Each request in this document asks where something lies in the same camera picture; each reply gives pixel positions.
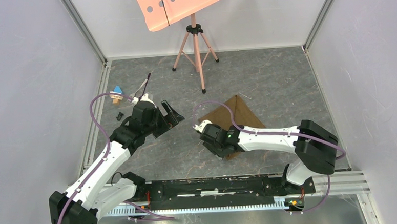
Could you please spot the pink music stand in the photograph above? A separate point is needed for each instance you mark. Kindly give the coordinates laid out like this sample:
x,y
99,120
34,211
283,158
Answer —
x,y
159,14

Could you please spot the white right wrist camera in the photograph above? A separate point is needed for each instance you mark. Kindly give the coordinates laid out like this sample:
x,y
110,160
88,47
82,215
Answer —
x,y
199,128

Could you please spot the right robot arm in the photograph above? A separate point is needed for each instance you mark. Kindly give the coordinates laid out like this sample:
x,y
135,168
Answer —
x,y
315,148

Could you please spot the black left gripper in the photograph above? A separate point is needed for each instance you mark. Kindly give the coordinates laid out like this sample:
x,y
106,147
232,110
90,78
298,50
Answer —
x,y
172,118

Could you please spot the clear plastic fork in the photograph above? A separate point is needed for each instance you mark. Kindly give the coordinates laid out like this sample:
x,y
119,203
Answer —
x,y
140,89

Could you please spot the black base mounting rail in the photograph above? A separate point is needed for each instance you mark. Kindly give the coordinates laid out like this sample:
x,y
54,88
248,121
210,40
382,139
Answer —
x,y
217,192

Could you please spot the brown cloth napkin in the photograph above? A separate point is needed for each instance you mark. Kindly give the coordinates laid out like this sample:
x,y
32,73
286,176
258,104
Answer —
x,y
221,118

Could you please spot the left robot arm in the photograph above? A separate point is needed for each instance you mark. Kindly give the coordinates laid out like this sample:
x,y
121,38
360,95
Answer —
x,y
85,201

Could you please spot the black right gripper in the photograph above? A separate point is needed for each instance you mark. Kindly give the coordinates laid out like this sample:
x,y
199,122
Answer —
x,y
219,154

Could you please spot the purple plastic spoon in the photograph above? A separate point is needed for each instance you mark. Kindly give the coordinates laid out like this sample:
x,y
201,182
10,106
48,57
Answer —
x,y
145,85

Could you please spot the white toothed cable strip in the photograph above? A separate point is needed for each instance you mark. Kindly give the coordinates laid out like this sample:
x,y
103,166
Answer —
x,y
275,204

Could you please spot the small black clip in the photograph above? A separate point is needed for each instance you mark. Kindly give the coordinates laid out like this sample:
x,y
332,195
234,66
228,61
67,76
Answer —
x,y
119,116

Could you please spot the blue and wood toy block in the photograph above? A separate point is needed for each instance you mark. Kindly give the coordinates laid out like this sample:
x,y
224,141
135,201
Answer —
x,y
116,95

